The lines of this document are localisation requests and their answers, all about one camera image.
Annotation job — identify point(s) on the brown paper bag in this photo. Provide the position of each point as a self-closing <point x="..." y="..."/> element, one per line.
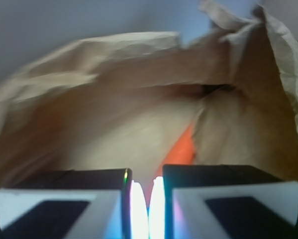
<point x="123" y="100"/>

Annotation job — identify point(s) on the orange toy carrot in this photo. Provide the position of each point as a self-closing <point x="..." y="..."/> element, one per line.
<point x="181" y="153"/>

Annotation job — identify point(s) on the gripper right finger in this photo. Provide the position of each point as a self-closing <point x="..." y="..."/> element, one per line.
<point x="222" y="202"/>

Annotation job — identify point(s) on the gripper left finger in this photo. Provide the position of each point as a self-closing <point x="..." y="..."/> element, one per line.
<point x="94" y="204"/>

